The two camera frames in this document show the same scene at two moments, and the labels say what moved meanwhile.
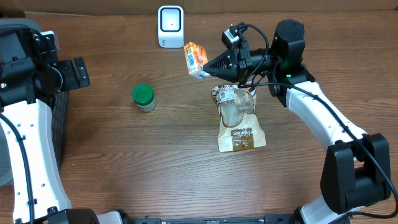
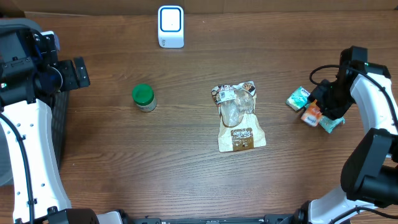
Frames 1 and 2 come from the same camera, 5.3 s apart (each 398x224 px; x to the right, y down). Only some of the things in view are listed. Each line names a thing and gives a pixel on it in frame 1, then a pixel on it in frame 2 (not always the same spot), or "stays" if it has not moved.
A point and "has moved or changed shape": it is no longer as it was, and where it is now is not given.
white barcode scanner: [171, 26] stays
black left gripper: [69, 68] stays
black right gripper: [236, 65] → [333, 112]
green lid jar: [143, 95] stays
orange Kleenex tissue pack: [196, 58] has moved or changed shape
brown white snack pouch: [239, 127] stays
